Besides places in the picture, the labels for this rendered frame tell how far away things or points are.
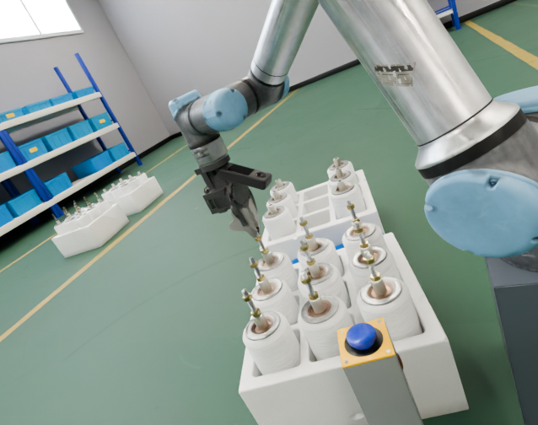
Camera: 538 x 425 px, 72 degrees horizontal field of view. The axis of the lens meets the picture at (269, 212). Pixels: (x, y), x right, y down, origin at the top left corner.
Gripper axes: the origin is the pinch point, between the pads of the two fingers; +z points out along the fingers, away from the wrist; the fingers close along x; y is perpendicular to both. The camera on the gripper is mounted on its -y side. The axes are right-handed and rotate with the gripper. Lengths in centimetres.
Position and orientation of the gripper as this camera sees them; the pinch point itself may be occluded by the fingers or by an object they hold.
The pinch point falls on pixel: (257, 231)
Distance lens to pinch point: 90.2
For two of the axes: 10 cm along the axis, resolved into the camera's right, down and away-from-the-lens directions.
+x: -3.1, 4.9, -8.2
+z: 3.9, 8.5, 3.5
